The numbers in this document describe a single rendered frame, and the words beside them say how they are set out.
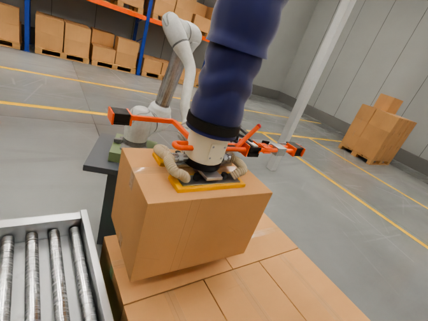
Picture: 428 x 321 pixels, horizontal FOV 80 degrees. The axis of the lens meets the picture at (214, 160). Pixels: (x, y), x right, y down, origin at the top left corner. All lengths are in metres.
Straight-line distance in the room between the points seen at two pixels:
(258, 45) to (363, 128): 7.21
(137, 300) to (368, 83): 10.77
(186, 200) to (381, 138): 7.15
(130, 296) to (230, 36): 1.10
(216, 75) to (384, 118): 7.12
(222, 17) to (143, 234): 0.79
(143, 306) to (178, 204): 0.51
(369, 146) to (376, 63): 4.29
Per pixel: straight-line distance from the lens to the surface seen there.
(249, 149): 1.20
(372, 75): 11.31
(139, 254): 1.06
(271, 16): 0.93
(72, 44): 8.09
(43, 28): 8.03
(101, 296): 1.21
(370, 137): 7.93
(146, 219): 0.93
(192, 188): 0.99
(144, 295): 1.30
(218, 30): 0.95
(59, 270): 1.36
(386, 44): 11.48
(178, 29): 1.56
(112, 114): 1.14
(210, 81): 0.94
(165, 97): 1.79
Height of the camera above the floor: 1.60
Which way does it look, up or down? 24 degrees down
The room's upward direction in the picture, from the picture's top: 19 degrees clockwise
